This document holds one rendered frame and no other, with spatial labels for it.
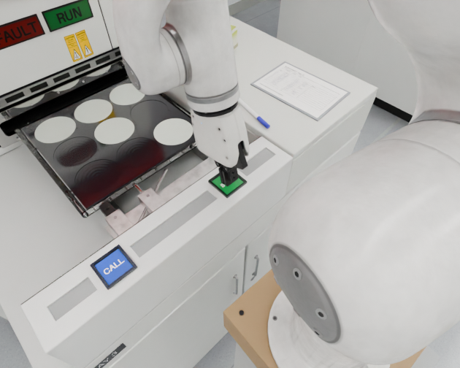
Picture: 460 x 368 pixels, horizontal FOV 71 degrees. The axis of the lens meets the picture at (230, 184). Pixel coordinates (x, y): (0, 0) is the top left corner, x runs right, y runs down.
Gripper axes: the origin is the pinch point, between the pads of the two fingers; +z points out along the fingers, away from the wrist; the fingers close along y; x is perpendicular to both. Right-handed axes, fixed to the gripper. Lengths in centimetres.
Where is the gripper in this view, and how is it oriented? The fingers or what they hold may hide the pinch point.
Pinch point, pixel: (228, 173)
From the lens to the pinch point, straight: 62.5
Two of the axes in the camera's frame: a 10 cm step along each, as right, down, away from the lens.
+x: 7.3, -5.4, 4.3
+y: 6.7, 4.3, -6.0
